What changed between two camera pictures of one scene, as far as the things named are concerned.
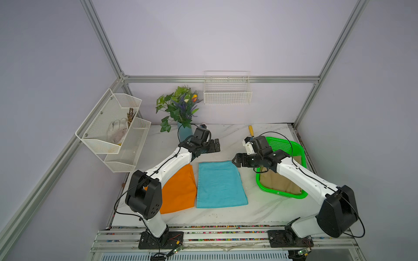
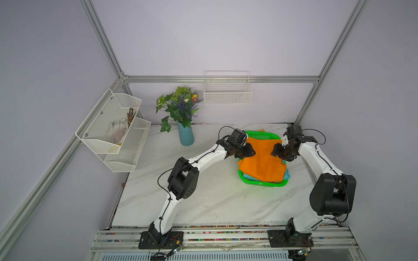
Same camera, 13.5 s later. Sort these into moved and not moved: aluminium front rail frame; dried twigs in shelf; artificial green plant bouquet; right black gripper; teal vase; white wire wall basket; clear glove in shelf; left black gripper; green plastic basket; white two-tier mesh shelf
Moved: green plastic basket; right black gripper; left black gripper
Not moved: artificial green plant bouquet; aluminium front rail frame; dried twigs in shelf; white wire wall basket; clear glove in shelf; teal vase; white two-tier mesh shelf
